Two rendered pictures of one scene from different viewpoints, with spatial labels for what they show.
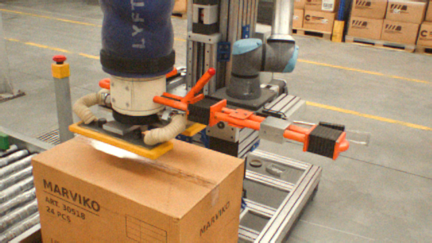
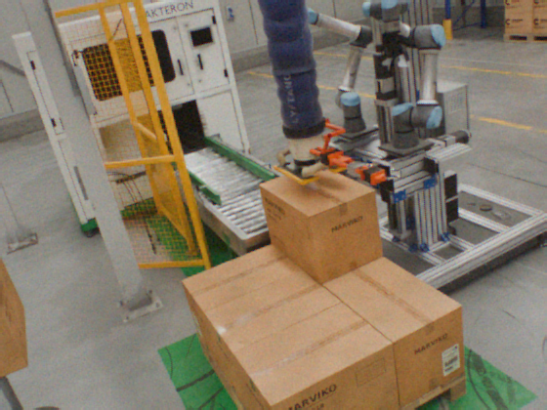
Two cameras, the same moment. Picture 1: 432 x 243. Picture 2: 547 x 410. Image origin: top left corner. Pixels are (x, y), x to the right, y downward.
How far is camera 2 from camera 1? 1.71 m
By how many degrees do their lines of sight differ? 37
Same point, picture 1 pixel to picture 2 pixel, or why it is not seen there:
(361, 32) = not seen: outside the picture
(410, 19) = not seen: outside the picture
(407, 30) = not seen: outside the picture
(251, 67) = (402, 125)
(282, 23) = (424, 91)
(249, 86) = (403, 139)
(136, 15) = (291, 105)
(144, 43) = (297, 120)
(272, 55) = (416, 115)
